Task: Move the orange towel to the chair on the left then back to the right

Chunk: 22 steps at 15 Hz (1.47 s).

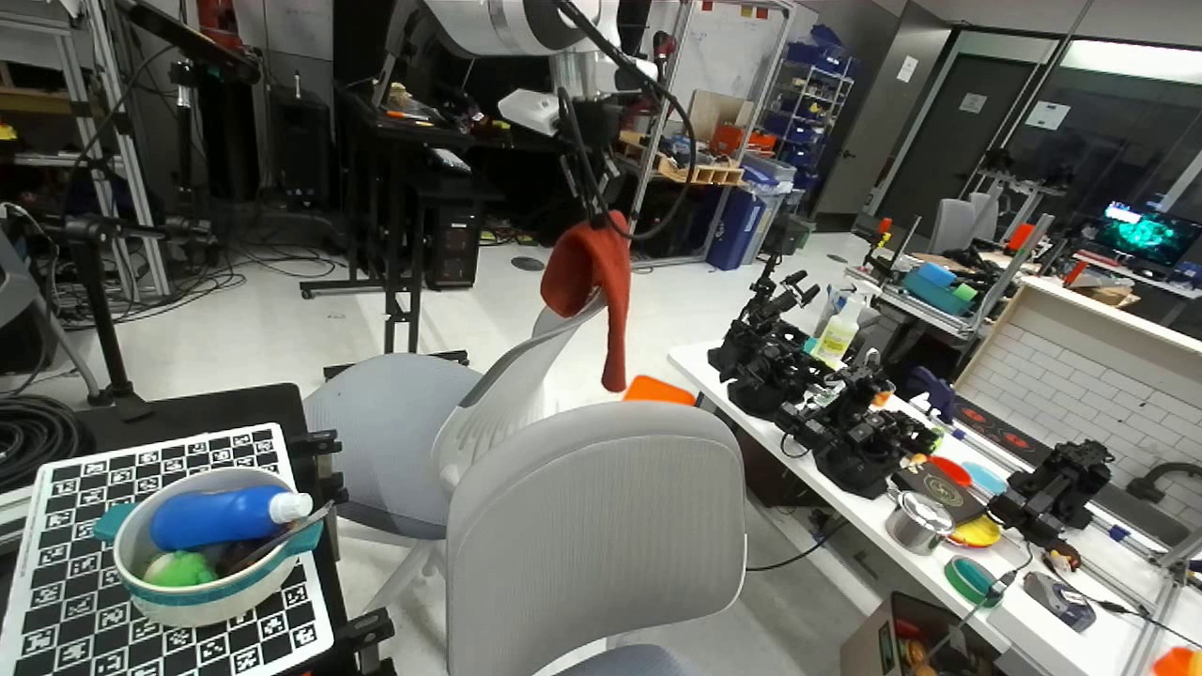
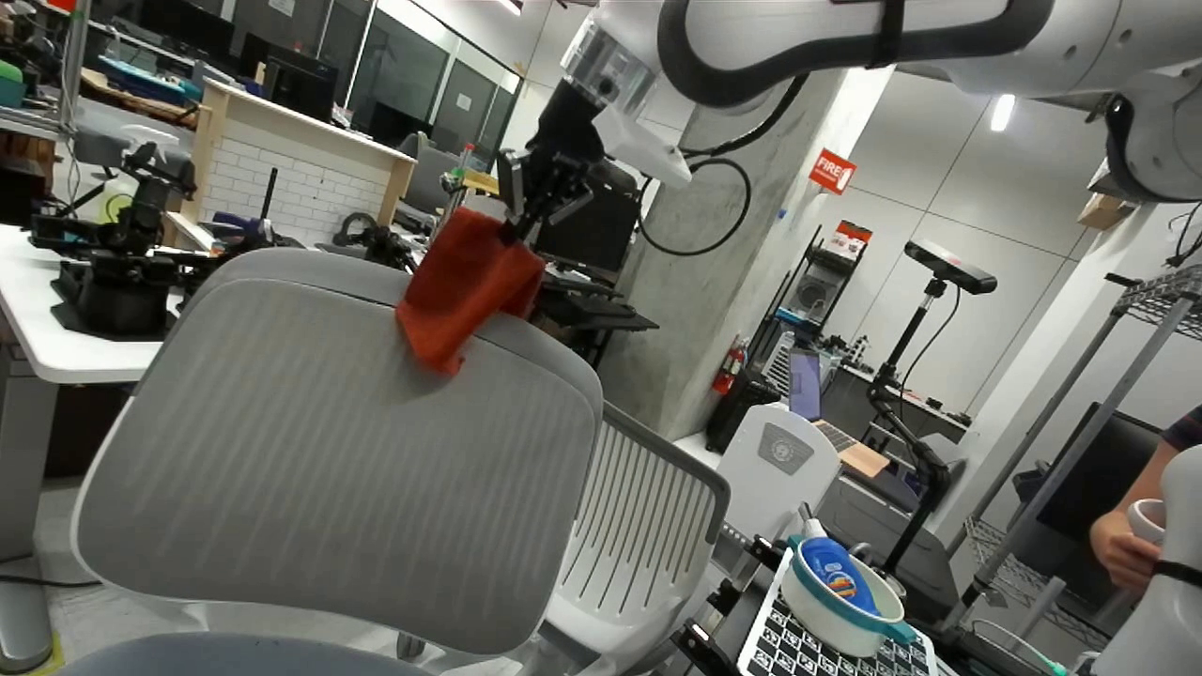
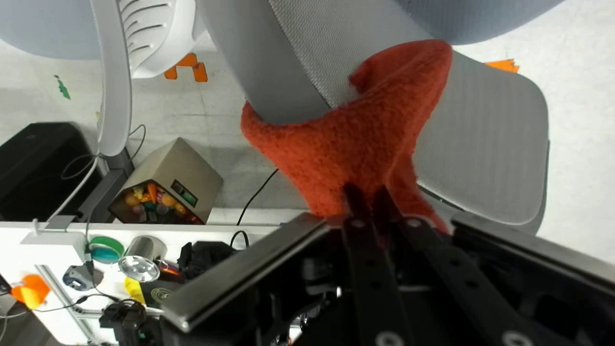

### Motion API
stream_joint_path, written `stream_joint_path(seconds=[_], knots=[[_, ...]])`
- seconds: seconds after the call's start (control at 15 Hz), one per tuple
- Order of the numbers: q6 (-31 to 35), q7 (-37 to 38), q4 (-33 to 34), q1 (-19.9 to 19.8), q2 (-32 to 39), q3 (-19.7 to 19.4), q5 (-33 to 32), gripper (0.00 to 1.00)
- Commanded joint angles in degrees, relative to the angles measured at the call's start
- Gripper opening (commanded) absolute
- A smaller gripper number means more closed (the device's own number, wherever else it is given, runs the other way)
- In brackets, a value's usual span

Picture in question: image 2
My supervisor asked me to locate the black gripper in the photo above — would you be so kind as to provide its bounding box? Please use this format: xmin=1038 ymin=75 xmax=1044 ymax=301
xmin=497 ymin=75 xmax=621 ymax=259

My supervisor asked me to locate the orange terry towel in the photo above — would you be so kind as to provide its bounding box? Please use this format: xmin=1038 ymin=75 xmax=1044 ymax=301
xmin=396 ymin=204 xmax=551 ymax=377

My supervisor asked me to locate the dark sleeved forearm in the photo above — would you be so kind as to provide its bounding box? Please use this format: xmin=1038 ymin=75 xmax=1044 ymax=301
xmin=1161 ymin=407 xmax=1202 ymax=458

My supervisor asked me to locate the grey ribbed office chair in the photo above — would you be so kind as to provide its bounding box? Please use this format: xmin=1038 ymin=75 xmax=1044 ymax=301
xmin=51 ymin=246 xmax=613 ymax=676

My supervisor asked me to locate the grey chair slotted white shell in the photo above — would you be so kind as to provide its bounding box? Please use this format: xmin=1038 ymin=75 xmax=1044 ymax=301
xmin=538 ymin=403 xmax=736 ymax=676

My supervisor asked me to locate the bystander hand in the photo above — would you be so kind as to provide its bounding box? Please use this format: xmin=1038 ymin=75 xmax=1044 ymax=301
xmin=1087 ymin=501 xmax=1161 ymax=592

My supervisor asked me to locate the white brick pattern box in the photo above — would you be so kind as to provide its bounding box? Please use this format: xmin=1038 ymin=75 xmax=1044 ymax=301
xmin=185 ymin=82 xmax=422 ymax=249

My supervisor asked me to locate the red fire extinguisher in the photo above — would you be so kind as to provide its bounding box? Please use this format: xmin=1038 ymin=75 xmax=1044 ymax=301
xmin=711 ymin=339 xmax=751 ymax=403

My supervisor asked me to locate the white plastic jug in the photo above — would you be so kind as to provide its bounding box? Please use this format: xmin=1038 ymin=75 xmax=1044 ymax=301
xmin=712 ymin=403 xmax=844 ymax=543

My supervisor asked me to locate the blue bottle white cap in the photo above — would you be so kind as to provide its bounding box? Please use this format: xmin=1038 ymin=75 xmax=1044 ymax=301
xmin=798 ymin=520 xmax=885 ymax=617

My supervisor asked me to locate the ceiling tube light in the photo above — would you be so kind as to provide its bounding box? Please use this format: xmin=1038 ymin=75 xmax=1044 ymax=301
xmin=988 ymin=89 xmax=1020 ymax=139

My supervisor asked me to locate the white work table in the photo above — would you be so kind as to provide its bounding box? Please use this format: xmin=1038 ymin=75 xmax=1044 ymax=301
xmin=0 ymin=220 xmax=164 ymax=568

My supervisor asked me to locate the white bowl teal rim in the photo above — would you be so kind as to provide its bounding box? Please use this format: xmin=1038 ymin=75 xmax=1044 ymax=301
xmin=783 ymin=537 xmax=908 ymax=660

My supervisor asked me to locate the checkered marker board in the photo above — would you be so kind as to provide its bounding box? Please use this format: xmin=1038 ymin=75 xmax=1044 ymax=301
xmin=734 ymin=548 xmax=943 ymax=676

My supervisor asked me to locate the white cup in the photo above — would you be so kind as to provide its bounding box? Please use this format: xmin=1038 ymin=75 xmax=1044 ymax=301
xmin=1124 ymin=496 xmax=1174 ymax=543

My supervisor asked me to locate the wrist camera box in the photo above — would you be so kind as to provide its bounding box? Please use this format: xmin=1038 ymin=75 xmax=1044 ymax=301
xmin=556 ymin=15 xmax=657 ymax=119

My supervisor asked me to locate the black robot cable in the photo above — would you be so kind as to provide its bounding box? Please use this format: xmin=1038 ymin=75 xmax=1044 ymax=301
xmin=636 ymin=73 xmax=810 ymax=259

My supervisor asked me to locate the red wall sign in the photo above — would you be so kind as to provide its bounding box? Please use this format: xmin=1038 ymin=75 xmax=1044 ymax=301
xmin=806 ymin=148 xmax=859 ymax=199

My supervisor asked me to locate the black camera rig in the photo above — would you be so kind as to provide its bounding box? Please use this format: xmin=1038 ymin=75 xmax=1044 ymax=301
xmin=49 ymin=139 xmax=217 ymax=344

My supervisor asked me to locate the black camera on stand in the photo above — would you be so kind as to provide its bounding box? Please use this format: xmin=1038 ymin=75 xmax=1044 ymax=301
xmin=859 ymin=238 xmax=1002 ymax=580

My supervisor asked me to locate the metal wire shelf rack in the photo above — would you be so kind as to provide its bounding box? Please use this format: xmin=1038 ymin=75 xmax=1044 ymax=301
xmin=953 ymin=266 xmax=1202 ymax=617

